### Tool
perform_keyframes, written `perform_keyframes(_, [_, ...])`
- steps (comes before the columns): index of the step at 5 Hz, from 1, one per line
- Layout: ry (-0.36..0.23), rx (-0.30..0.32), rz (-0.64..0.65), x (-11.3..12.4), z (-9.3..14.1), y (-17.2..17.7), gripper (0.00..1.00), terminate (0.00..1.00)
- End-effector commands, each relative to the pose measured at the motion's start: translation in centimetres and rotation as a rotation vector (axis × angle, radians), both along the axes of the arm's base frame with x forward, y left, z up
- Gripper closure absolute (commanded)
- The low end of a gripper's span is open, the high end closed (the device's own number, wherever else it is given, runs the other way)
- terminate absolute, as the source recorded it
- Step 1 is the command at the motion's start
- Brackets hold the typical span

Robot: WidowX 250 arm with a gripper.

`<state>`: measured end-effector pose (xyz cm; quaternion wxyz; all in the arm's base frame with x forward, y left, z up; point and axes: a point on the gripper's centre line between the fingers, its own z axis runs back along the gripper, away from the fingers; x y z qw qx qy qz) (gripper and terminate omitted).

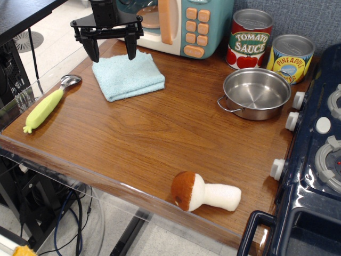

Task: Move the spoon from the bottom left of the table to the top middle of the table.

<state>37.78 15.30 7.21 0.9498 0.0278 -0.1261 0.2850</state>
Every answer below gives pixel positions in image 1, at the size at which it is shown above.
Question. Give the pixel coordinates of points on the dark blue toy stove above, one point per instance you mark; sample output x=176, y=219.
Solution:
x=307, y=214

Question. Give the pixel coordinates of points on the white stove knob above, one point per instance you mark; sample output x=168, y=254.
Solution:
x=298, y=100
x=292, y=121
x=277, y=168

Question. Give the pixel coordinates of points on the yellow object bottom left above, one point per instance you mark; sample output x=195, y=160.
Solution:
x=23, y=251

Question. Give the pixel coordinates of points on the tomato sauce can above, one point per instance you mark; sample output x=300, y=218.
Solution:
x=250, y=34

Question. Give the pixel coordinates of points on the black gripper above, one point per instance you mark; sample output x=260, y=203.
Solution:
x=107, y=22

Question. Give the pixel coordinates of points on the toy microwave teal cream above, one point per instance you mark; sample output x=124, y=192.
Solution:
x=192, y=29

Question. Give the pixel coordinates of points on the white stove knob upper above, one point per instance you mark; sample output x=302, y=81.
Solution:
x=298, y=100

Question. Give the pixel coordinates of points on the plush brown white mushroom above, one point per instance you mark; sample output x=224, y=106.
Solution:
x=189, y=192

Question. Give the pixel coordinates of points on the white stove knob middle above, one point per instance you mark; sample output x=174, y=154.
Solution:
x=292, y=121

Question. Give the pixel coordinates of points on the white stove knob lower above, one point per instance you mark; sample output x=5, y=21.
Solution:
x=277, y=168

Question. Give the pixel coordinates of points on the pineapple slices can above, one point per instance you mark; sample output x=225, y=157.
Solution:
x=290, y=56

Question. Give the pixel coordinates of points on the small steel pot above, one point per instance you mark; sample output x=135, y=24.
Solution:
x=255, y=94

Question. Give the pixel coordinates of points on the green handled metal spoon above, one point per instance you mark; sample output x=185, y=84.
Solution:
x=41, y=112

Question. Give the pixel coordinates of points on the light blue folded cloth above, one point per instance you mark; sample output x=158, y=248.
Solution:
x=121, y=78

